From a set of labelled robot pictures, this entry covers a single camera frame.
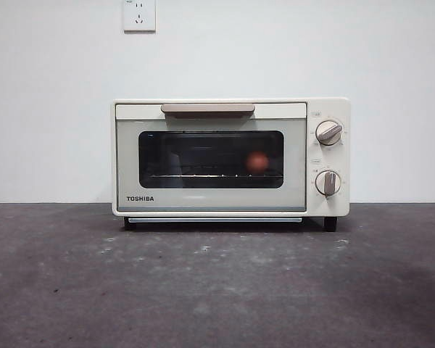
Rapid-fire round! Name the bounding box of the cream Toshiba toaster oven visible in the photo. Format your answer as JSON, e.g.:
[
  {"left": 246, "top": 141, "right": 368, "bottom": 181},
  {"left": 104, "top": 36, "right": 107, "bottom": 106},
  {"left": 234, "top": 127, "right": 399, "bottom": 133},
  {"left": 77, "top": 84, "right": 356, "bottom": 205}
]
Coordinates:
[{"left": 112, "top": 96, "right": 352, "bottom": 233}]

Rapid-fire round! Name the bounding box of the beige timer knob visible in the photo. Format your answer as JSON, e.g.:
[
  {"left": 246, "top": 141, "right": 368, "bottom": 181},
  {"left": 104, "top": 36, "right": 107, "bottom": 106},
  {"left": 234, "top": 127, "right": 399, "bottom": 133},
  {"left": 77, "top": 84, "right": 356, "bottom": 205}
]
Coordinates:
[{"left": 314, "top": 169, "right": 341, "bottom": 197}]

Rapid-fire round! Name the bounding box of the glass oven door with handle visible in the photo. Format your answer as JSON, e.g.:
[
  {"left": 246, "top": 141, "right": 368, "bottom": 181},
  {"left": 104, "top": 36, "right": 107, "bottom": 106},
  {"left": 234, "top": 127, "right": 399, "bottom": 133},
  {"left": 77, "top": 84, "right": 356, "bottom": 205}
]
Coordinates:
[{"left": 115, "top": 102, "right": 307, "bottom": 212}]

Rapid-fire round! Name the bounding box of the brown egg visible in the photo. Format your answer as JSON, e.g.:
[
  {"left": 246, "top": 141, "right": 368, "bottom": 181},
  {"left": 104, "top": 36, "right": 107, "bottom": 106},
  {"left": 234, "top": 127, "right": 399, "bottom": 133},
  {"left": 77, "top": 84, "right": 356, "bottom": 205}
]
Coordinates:
[{"left": 245, "top": 151, "right": 270, "bottom": 173}]

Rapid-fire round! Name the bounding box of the metal wire oven rack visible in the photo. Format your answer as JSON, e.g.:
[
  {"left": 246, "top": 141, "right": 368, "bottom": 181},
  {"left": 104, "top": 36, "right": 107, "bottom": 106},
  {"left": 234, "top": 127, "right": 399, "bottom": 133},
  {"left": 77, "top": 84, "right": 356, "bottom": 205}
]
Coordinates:
[{"left": 146, "top": 173, "right": 276, "bottom": 180}]

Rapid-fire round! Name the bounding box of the white wall socket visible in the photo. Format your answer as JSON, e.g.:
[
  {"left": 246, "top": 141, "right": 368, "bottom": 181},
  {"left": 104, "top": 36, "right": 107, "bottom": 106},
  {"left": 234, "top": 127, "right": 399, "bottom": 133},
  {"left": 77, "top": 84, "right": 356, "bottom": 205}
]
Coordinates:
[{"left": 123, "top": 0, "right": 157, "bottom": 34}]

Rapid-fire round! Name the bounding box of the beige temperature knob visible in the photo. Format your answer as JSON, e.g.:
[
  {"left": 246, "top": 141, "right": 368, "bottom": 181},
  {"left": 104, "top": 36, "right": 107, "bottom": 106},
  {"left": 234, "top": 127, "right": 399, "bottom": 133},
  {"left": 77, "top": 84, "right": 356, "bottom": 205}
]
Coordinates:
[{"left": 315, "top": 120, "right": 344, "bottom": 146}]

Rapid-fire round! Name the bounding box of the silver crumb tray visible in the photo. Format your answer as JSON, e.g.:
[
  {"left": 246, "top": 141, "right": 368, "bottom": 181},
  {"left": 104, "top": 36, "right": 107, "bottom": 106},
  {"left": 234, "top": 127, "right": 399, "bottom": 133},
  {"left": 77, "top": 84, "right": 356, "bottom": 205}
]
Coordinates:
[{"left": 128, "top": 217, "right": 302, "bottom": 223}]

